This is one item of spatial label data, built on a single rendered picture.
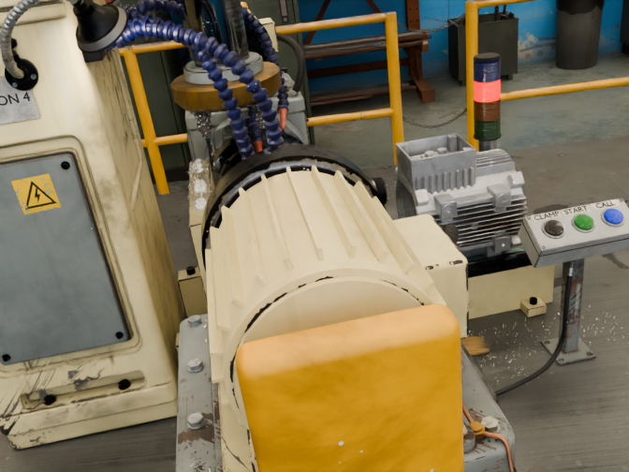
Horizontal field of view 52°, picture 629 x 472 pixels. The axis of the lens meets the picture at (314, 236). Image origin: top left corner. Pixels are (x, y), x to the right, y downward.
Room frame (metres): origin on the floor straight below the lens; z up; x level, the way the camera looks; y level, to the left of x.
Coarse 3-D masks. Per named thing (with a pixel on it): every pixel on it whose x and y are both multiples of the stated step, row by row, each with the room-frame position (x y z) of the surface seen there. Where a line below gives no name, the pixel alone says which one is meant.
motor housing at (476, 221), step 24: (480, 168) 1.09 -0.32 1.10; (504, 168) 1.09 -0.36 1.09; (408, 192) 1.19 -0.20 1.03; (456, 192) 1.06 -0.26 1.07; (480, 192) 1.06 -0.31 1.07; (408, 216) 1.18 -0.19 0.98; (432, 216) 1.04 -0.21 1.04; (456, 216) 1.03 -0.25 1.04; (480, 216) 1.03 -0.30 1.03; (504, 216) 1.03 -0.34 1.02; (480, 240) 1.04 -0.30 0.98
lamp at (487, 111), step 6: (474, 102) 1.44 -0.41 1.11; (480, 102) 1.42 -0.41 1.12; (486, 102) 1.41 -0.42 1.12; (492, 102) 1.41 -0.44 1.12; (498, 102) 1.42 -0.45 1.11; (474, 108) 1.45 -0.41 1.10; (480, 108) 1.42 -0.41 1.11; (486, 108) 1.41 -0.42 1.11; (492, 108) 1.41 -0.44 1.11; (498, 108) 1.42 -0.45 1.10; (474, 114) 1.45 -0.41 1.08; (480, 114) 1.42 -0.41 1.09; (486, 114) 1.41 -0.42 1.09; (492, 114) 1.41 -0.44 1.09; (498, 114) 1.42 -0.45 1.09; (480, 120) 1.42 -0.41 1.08; (486, 120) 1.41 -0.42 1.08; (492, 120) 1.41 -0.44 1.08
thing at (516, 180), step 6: (396, 168) 1.17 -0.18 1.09; (396, 174) 1.17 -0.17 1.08; (510, 174) 1.07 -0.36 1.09; (516, 174) 1.07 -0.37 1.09; (396, 180) 1.17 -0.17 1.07; (510, 180) 1.07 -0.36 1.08; (516, 180) 1.06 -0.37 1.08; (522, 180) 1.06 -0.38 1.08; (510, 186) 1.07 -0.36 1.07; (516, 186) 1.06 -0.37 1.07; (414, 192) 1.05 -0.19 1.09; (420, 192) 1.05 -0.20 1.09; (426, 192) 1.05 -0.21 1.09; (414, 198) 1.06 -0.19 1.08; (420, 198) 1.04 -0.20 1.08; (426, 198) 1.04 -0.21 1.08; (420, 204) 1.04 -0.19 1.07; (426, 204) 1.05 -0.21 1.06; (510, 240) 1.06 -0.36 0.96; (516, 240) 1.06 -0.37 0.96; (510, 246) 1.06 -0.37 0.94; (516, 246) 1.07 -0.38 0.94
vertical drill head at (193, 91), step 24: (192, 0) 1.04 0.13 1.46; (216, 0) 1.04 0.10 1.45; (240, 0) 1.08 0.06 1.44; (192, 24) 1.05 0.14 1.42; (216, 24) 1.04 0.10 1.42; (240, 24) 1.06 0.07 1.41; (240, 48) 1.05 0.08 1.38; (192, 72) 1.04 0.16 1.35; (264, 72) 1.05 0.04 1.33; (192, 96) 1.00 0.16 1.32; (216, 96) 0.99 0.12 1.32; (240, 96) 0.99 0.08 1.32; (264, 120) 1.04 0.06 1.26; (264, 144) 1.12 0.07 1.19
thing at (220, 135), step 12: (228, 120) 1.43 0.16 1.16; (288, 120) 1.46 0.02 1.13; (216, 132) 1.42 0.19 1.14; (228, 132) 1.35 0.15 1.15; (288, 132) 1.33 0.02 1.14; (300, 132) 1.46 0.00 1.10; (216, 144) 1.34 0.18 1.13; (228, 144) 1.29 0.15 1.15; (252, 144) 1.29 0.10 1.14; (204, 156) 1.42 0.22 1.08; (216, 156) 1.29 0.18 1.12; (228, 156) 1.29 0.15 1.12; (240, 156) 1.29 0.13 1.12; (216, 168) 1.28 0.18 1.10; (228, 168) 1.28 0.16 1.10; (216, 180) 1.28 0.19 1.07
